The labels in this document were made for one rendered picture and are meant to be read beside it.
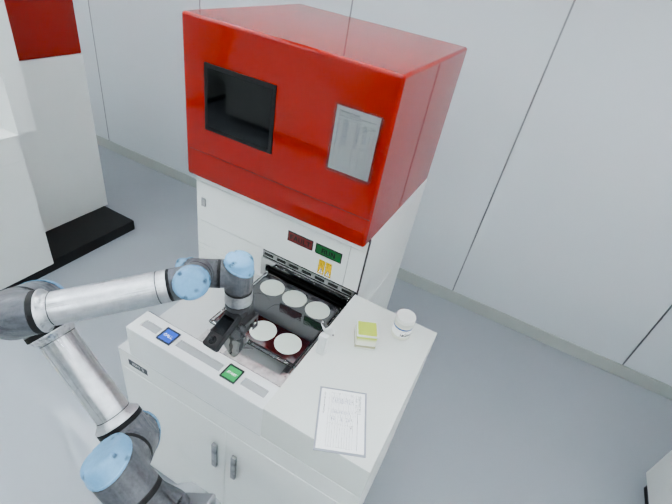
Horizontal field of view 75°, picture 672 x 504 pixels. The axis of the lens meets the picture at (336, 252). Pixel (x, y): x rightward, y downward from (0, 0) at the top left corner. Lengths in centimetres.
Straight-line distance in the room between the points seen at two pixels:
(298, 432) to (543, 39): 229
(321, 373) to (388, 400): 23
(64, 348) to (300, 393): 65
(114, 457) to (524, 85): 255
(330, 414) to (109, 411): 59
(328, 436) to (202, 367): 44
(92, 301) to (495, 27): 241
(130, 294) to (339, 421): 69
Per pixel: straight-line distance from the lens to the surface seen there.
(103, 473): 116
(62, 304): 108
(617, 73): 280
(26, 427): 267
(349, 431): 136
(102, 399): 126
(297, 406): 138
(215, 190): 193
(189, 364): 148
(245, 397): 140
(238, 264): 111
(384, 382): 149
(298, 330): 166
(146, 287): 103
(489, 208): 305
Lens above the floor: 210
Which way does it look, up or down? 36 degrees down
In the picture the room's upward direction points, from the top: 11 degrees clockwise
